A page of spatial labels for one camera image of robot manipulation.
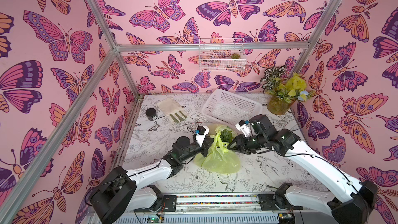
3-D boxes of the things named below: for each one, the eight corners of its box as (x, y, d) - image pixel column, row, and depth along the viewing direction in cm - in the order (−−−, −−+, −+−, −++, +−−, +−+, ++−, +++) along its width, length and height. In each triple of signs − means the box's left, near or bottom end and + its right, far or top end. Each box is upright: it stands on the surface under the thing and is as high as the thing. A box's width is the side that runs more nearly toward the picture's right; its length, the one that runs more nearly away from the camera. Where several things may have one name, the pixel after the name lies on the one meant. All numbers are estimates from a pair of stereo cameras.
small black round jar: (146, 121, 107) (143, 116, 103) (148, 112, 112) (146, 108, 108) (156, 121, 107) (154, 116, 103) (158, 112, 112) (156, 108, 108)
